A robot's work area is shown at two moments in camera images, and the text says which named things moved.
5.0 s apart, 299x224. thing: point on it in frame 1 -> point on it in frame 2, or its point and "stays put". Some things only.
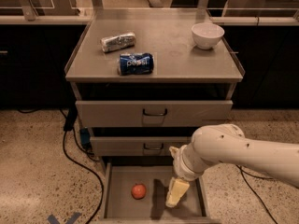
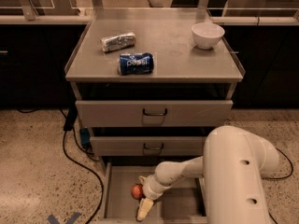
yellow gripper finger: (177, 189) -> (146, 204)
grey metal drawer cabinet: (146, 81) stays put
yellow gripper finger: (174, 151) -> (142, 179)
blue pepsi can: (135, 63) stays put
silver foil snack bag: (118, 42) stays put
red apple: (138, 191) stays put
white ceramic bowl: (206, 35) stays put
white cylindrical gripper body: (179, 166) -> (149, 189)
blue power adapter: (85, 135) stays put
